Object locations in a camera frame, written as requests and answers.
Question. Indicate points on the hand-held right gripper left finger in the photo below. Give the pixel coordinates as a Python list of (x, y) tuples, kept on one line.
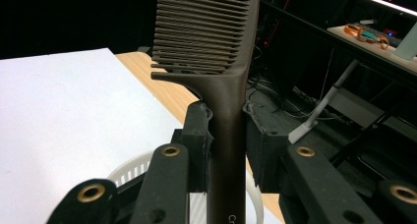
[(198, 145)]

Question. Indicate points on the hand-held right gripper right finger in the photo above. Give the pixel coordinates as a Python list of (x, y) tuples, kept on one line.
[(265, 152)]

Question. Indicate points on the dark brown comb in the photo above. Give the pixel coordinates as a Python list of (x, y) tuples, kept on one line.
[(226, 119)]

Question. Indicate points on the white plastic slotted basket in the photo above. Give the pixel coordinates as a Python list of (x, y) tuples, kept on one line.
[(131, 171)]

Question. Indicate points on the white metal workbench leg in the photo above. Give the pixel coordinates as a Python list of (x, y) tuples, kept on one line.
[(327, 98)]

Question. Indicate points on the grey lower shelf board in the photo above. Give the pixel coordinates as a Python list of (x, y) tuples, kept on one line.
[(360, 106)]

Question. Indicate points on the background workbench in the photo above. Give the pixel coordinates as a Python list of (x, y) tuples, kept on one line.
[(377, 55)]

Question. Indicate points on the pale green container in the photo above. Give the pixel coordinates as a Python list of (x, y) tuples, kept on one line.
[(408, 45)]

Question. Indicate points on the light strip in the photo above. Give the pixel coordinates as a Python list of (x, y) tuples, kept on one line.
[(383, 3)]

